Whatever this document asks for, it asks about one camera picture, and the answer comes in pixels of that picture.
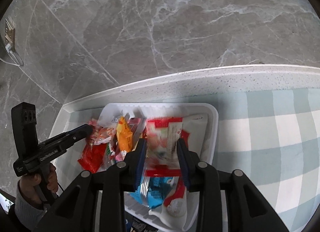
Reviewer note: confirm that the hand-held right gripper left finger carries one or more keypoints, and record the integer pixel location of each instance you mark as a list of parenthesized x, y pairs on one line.
[(141, 162)]

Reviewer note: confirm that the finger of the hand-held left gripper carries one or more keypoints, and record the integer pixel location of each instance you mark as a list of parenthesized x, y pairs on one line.
[(75, 134)]

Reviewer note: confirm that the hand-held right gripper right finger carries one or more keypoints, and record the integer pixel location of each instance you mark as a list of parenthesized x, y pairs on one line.
[(183, 164)]

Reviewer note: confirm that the clear orange print packet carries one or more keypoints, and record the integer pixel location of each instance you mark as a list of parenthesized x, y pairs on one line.
[(105, 133)]

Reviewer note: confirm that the white and red snack bag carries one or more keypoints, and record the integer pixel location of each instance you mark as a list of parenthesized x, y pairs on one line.
[(170, 134)]

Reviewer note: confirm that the pink snack packet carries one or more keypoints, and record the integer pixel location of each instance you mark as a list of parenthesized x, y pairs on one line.
[(135, 127)]

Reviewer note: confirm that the white plastic tray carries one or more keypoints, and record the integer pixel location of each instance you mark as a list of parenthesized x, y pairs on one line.
[(207, 132)]

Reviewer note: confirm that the person's left forearm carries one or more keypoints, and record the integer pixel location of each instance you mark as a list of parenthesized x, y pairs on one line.
[(27, 212)]

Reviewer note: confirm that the person's left hand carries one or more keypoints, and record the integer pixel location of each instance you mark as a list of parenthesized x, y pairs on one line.
[(28, 187)]

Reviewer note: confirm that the red snack packet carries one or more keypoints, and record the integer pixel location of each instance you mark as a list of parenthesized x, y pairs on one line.
[(92, 157)]

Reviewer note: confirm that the green and red packet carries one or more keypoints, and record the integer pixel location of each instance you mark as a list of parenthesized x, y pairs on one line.
[(112, 155)]

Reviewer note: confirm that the orange snack packet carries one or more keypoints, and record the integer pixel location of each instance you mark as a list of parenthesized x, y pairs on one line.
[(124, 134)]

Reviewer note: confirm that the blue snack packet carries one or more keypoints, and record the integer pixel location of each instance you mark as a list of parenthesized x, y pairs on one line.
[(155, 192)]

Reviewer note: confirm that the dark snack packet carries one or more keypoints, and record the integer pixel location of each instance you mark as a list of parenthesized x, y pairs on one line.
[(140, 225)]

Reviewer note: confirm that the metal hook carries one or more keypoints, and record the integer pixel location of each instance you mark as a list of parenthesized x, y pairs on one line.
[(10, 46)]

